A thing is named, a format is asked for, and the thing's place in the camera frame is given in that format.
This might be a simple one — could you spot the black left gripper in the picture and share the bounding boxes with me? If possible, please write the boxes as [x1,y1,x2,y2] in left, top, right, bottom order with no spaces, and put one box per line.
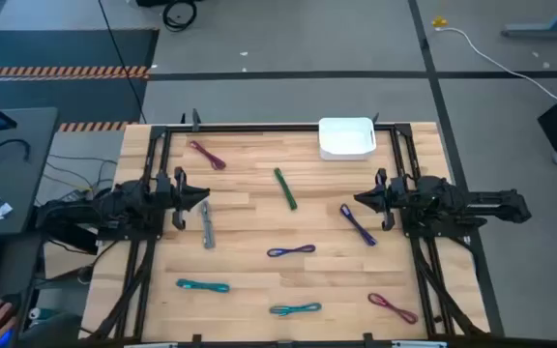
[155,166,211,231]

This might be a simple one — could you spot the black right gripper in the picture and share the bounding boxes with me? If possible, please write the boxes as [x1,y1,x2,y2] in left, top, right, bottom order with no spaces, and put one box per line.
[353,167,408,232]

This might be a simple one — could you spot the teal braided USB-C cable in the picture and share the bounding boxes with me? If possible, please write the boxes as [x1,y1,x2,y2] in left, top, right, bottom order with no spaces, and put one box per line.
[268,302,323,318]
[175,277,231,295]

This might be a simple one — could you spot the white plastic bin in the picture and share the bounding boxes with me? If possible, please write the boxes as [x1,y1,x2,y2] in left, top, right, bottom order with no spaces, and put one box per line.
[317,117,377,161]

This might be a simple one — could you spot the dark grey desk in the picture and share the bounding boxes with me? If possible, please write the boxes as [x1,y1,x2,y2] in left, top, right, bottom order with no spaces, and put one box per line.
[0,106,60,238]

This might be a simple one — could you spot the black hazard-striped floor mat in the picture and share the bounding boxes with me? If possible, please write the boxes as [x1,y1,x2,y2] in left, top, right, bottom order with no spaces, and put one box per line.
[0,27,161,132]

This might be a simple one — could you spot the drink can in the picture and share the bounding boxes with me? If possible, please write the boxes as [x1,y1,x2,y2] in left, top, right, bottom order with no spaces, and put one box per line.
[27,306,67,323]

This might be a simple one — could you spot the blue-grey table leg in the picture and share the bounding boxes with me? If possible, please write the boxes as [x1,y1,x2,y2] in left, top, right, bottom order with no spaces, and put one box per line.
[500,0,557,39]

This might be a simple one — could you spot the black aluminium table frame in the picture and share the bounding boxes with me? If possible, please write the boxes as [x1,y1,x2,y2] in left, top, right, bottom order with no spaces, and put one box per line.
[79,109,506,348]

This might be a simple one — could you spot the thin black wires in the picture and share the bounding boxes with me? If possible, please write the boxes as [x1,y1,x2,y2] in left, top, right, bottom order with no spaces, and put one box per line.
[44,153,119,193]

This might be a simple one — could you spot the long thin black cable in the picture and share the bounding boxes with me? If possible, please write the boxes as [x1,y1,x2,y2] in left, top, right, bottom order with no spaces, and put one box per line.
[97,0,148,125]

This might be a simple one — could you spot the coiled black cable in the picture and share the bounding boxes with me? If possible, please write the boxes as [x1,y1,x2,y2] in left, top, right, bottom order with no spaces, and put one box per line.
[161,0,198,33]

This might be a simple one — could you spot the white floor cable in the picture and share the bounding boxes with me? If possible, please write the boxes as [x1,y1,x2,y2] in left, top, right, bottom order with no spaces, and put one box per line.
[435,26,557,102]

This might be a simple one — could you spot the short black cable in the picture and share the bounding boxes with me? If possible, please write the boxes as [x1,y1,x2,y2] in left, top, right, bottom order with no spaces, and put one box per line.
[0,138,32,163]

